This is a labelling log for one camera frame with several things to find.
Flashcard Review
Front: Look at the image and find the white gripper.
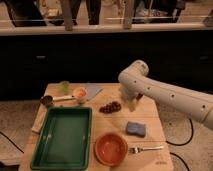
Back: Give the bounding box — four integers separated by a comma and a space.
120, 87, 138, 112

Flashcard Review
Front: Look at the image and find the dark grape bunch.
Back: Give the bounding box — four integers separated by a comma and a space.
99, 101, 121, 114

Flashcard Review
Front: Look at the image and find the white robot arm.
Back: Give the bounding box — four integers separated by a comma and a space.
118, 60, 213, 130

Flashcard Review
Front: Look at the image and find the orange red bowl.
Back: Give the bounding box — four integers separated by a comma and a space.
94, 132, 128, 167

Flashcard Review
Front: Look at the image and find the blue sponge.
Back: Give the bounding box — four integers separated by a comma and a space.
126, 122, 146, 137

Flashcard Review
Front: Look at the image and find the grey blue cloth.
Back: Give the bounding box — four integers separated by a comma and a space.
86, 83, 102, 101

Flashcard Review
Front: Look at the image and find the silver fork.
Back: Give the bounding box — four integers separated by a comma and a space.
129, 146, 164, 154

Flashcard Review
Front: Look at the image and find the small orange cup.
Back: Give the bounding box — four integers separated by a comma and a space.
73, 87, 87, 103

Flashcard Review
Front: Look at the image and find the green clear glass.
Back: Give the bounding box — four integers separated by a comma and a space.
59, 81, 69, 95

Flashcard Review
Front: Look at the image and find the green plastic tray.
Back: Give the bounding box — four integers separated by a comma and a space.
30, 107, 92, 171

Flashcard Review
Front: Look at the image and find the black cable right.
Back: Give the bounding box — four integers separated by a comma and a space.
165, 118, 195, 147

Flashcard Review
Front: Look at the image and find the black cable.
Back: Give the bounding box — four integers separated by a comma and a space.
165, 118, 195, 147
0, 131, 25, 154

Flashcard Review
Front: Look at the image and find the black scoop wooden handle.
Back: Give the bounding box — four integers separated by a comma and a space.
40, 95, 74, 107

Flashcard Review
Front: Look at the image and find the black cable left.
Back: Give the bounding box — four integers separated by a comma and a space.
0, 131, 25, 154

